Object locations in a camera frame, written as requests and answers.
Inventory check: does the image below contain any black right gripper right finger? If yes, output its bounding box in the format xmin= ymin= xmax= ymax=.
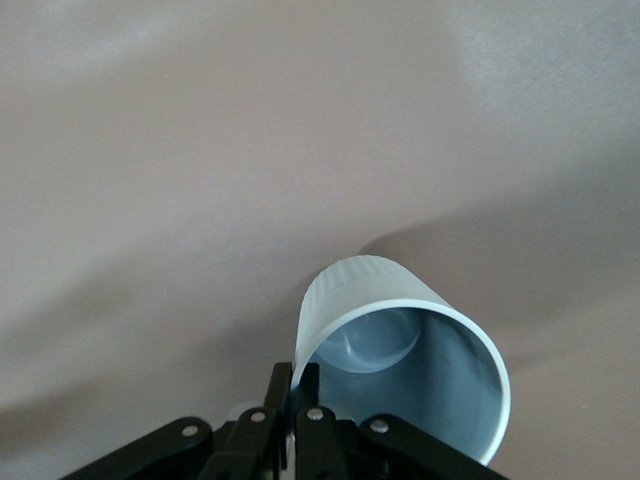
xmin=294 ymin=362 xmax=506 ymax=480

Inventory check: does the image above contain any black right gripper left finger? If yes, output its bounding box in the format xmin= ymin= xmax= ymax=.
xmin=59 ymin=362 xmax=294 ymax=480

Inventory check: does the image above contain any white mug grey inside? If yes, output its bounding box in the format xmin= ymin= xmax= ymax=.
xmin=298 ymin=253 xmax=512 ymax=466

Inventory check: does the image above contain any brown table cover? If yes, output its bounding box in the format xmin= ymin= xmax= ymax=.
xmin=0 ymin=0 xmax=640 ymax=480

